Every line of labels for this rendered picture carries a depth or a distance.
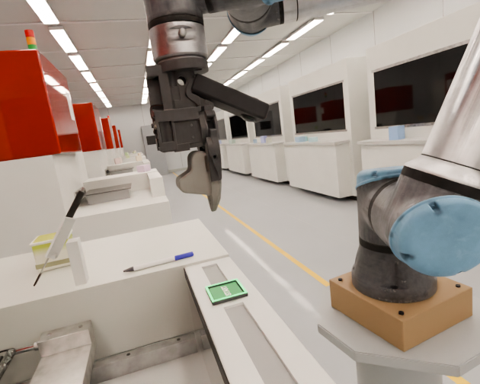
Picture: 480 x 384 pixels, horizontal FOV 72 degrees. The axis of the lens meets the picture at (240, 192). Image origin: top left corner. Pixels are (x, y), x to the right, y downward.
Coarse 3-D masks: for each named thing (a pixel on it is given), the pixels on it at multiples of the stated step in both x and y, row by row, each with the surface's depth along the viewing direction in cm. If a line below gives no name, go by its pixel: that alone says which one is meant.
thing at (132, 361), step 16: (192, 336) 61; (128, 352) 58; (144, 352) 58; (160, 352) 58; (176, 352) 59; (192, 352) 60; (96, 368) 55; (112, 368) 56; (128, 368) 57; (144, 368) 58
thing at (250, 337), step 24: (216, 264) 65; (216, 312) 47; (240, 312) 47; (264, 312) 45; (216, 336) 41; (240, 336) 41; (264, 336) 40; (288, 336) 39; (240, 360) 36; (264, 360) 36; (288, 360) 35; (312, 360) 35
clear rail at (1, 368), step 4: (12, 348) 55; (8, 352) 54; (12, 352) 54; (4, 356) 53; (8, 356) 53; (12, 356) 54; (4, 360) 52; (8, 360) 52; (0, 364) 51; (4, 364) 51; (8, 364) 52; (0, 368) 50; (4, 368) 50; (0, 372) 49; (4, 372) 50; (0, 376) 49
